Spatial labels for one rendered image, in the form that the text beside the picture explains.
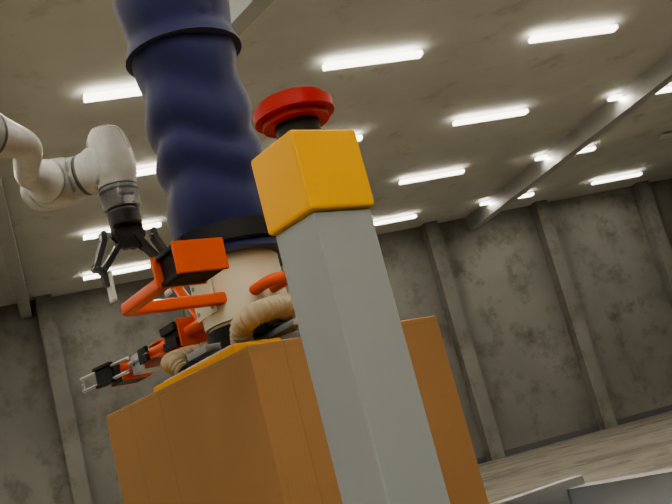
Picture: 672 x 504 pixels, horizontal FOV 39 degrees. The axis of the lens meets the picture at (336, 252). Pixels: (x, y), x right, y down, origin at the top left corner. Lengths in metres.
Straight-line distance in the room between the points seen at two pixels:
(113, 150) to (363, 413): 1.63
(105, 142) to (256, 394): 0.98
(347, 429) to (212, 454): 0.91
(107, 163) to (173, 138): 0.45
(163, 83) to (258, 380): 0.68
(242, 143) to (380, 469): 1.21
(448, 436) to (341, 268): 0.97
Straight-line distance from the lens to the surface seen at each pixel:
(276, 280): 1.73
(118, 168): 2.29
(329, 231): 0.77
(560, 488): 1.73
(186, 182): 1.84
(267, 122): 0.81
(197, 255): 1.44
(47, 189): 2.32
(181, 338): 2.02
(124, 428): 1.96
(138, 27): 1.98
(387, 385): 0.76
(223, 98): 1.89
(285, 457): 1.50
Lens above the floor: 0.74
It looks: 12 degrees up
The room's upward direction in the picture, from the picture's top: 15 degrees counter-clockwise
